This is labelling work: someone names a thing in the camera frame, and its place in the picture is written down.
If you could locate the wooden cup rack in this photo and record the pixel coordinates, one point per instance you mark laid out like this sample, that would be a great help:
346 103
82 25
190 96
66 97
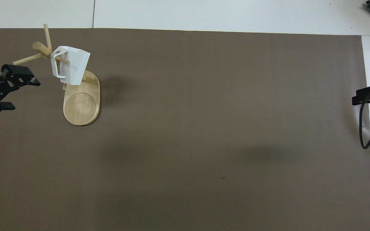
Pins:
82 107

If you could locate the white angular cup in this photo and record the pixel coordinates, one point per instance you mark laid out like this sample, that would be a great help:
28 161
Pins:
75 65

